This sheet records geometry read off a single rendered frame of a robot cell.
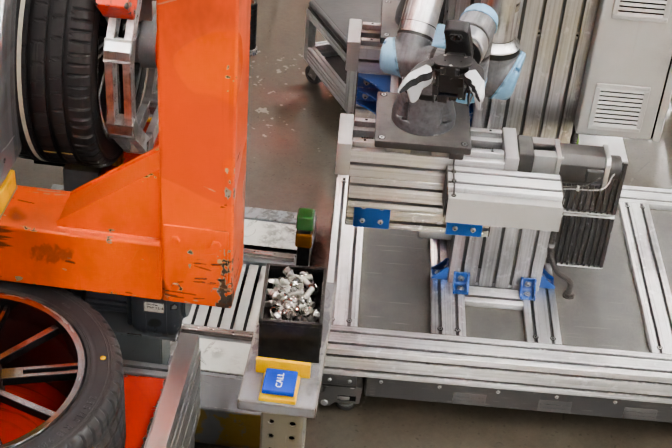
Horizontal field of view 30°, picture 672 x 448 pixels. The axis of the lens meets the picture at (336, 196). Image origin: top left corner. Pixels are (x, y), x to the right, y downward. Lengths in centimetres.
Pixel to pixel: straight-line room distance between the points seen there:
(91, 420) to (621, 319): 151
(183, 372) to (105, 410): 29
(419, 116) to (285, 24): 224
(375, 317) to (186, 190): 85
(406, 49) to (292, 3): 270
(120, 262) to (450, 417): 104
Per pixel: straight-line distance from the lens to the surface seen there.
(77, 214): 278
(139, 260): 279
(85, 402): 265
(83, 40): 287
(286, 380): 273
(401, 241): 357
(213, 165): 260
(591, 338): 337
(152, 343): 322
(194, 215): 268
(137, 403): 297
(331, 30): 436
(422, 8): 258
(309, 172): 419
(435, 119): 289
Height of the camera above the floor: 238
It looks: 36 degrees down
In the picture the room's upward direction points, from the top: 5 degrees clockwise
